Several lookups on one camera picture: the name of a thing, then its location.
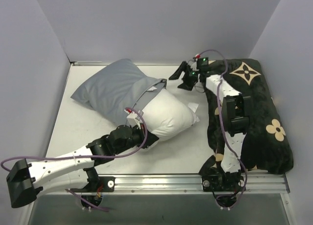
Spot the white pillow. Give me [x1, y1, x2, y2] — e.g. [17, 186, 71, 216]
[143, 89, 200, 141]

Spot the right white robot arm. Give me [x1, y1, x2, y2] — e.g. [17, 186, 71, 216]
[169, 56, 251, 192]

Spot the grey pillowcase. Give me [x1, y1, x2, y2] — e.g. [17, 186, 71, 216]
[71, 59, 167, 125]

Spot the black floral plush pillow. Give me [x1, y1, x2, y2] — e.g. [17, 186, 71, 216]
[200, 59, 293, 175]

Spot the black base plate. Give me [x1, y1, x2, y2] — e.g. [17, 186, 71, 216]
[83, 176, 115, 192]
[201, 173, 244, 192]

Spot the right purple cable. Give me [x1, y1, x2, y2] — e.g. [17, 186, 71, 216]
[195, 49, 249, 208]

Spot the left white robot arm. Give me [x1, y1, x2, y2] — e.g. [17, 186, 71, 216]
[6, 125, 159, 208]

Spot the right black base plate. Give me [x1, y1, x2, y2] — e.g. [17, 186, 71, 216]
[201, 173, 244, 192]

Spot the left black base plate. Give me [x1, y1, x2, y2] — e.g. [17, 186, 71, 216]
[83, 176, 115, 192]

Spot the aluminium front rail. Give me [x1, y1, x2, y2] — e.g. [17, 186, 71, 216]
[29, 175, 291, 194]

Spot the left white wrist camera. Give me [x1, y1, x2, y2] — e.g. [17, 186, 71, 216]
[125, 108, 143, 128]

